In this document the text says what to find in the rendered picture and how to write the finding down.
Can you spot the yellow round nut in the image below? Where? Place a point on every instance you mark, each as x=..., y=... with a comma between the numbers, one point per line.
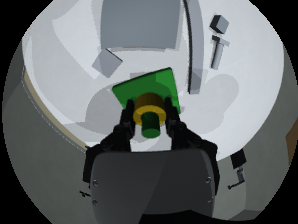
x=149, y=102

